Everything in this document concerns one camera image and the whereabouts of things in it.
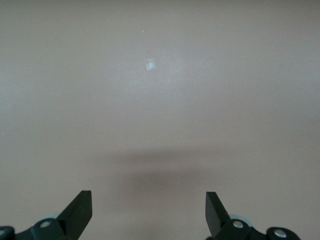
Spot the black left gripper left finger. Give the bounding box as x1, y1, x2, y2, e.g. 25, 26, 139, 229
14, 190, 93, 240

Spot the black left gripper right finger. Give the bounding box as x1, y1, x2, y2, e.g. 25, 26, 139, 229
205, 191, 267, 240

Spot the clear tape piece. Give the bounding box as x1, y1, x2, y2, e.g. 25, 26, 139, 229
144, 58, 157, 72

